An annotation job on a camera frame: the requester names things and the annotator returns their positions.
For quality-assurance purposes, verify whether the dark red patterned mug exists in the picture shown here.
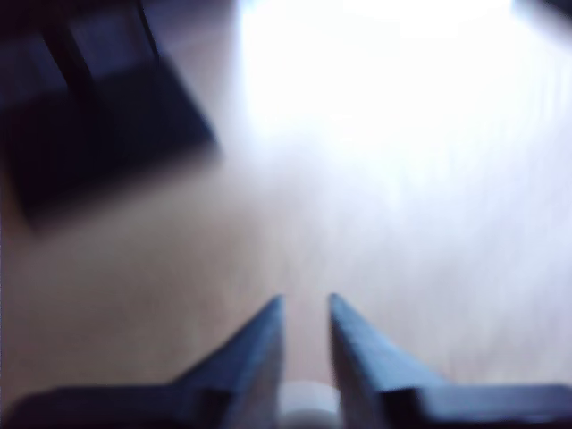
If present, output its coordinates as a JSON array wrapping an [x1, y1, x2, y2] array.
[[279, 379, 340, 429]]

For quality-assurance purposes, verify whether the black Huawei monitor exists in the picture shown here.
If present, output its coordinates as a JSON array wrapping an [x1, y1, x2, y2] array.
[[0, 0, 220, 233]]

